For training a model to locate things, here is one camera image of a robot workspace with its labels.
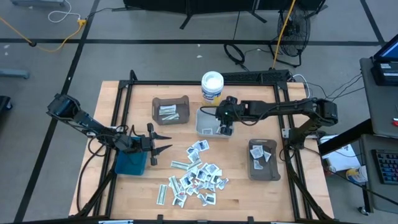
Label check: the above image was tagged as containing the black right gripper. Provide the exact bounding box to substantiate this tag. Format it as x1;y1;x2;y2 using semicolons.
216;95;249;137

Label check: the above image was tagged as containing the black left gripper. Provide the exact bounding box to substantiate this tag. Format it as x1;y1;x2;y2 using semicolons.
123;123;174;166

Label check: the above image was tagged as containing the light grey plastic bin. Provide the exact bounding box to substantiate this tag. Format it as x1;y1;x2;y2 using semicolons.
195;105;236;139

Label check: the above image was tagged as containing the smoky translucent plastic bin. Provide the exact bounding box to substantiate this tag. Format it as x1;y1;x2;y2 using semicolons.
151;95;191;126
248;138;281;182

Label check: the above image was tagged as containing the teal plastic bin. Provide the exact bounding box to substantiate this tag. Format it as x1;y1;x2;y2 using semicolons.
114;136;149;176

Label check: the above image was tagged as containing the Lysol wipes canister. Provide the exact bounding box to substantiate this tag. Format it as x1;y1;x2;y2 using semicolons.
200;70;224;106

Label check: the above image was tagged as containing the black perforated bar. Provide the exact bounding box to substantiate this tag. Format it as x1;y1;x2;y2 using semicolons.
220;69;292;84

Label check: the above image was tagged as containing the antiseptic packet dark label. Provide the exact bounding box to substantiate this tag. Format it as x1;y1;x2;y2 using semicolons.
204;192;217;206

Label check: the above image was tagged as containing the black diagonal beam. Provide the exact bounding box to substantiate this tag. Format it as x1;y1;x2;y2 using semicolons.
317;118;374;156

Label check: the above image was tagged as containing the white paper sheet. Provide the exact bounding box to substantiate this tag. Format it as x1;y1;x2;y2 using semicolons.
319;134;362;172

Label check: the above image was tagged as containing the black floor fan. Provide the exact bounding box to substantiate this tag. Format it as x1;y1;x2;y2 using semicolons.
269;2;312;68

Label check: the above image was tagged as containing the black curtain partition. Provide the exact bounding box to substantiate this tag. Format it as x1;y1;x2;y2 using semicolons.
123;0;326;15

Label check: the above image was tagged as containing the lying wipes canister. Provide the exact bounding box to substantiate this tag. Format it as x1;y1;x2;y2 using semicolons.
345;166;369;184

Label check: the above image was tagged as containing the grey side desk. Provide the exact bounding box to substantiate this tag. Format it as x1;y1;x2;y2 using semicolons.
359;133;398;214
359;57;398;138

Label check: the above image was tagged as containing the black chair base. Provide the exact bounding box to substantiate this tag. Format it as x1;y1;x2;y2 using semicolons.
0;95;13;113

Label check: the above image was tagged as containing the grey metal floor foot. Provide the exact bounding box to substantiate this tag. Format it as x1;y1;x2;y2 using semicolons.
0;68;30;80
11;0;66;7

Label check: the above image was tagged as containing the black keyboard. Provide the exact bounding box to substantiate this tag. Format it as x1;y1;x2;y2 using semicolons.
371;148;398;185

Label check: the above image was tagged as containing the black laptop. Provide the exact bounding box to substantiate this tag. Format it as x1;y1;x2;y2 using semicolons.
370;41;398;87

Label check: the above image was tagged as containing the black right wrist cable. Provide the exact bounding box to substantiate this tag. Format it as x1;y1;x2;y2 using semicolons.
198;105;223;118

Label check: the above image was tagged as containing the black coiled floor cable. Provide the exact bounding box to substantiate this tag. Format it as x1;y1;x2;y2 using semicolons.
223;42;249;71

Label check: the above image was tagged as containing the yellow hanging cable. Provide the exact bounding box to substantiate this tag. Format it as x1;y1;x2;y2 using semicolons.
271;0;296;70

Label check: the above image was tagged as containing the yellow floor extension cord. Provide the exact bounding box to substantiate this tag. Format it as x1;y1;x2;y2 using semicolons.
0;15;88;53

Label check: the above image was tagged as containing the white floor cable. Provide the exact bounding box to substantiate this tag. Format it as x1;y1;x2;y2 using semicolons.
47;0;81;24

